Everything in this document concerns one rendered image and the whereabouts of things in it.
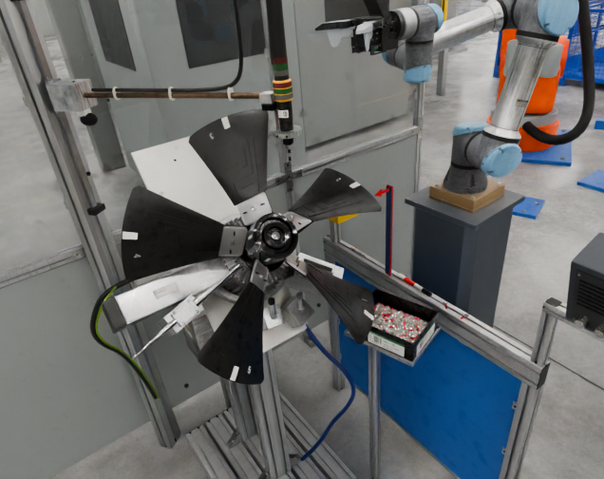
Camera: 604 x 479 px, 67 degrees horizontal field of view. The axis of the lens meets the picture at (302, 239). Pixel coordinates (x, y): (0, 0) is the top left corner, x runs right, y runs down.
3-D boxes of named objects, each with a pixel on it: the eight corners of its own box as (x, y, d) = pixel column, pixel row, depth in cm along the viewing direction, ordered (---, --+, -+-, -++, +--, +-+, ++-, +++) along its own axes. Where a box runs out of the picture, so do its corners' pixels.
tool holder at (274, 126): (260, 138, 109) (254, 96, 104) (272, 128, 115) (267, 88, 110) (295, 140, 107) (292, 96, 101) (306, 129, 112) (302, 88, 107)
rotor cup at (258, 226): (223, 253, 120) (236, 239, 109) (252, 212, 127) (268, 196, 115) (268, 284, 123) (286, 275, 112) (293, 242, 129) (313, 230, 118)
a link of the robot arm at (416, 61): (418, 74, 137) (420, 34, 131) (437, 82, 127) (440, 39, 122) (393, 78, 135) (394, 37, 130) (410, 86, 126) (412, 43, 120)
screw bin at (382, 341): (348, 335, 141) (347, 316, 137) (375, 304, 152) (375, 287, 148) (413, 364, 129) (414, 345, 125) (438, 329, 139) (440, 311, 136)
